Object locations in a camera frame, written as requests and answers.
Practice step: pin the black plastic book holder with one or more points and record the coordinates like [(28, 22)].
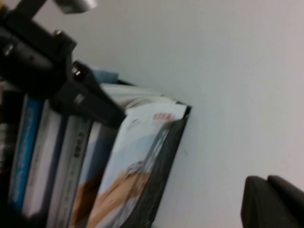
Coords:
[(166, 154)]

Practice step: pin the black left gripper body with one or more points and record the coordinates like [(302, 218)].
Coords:
[(35, 54)]

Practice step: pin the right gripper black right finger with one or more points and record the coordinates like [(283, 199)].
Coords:
[(273, 204)]

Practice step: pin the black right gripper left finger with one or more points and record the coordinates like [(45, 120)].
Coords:
[(90, 99)]

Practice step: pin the blue spine mechanical design book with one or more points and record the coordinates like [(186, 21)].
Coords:
[(23, 147)]

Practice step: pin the curled white brochure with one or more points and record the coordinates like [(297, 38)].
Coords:
[(147, 101), (128, 91)]

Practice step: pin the grey spine car suspension book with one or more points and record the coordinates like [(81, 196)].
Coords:
[(71, 154)]

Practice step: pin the blue tan cover brochure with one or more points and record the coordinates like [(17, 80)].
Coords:
[(90, 166)]

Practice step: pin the thick white orange-band book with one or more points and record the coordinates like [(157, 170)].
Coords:
[(40, 161)]

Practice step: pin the white brochure tan stripe cover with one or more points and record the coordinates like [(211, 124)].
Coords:
[(133, 154)]

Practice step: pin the light blue thin brochure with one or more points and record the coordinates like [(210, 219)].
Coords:
[(104, 76)]

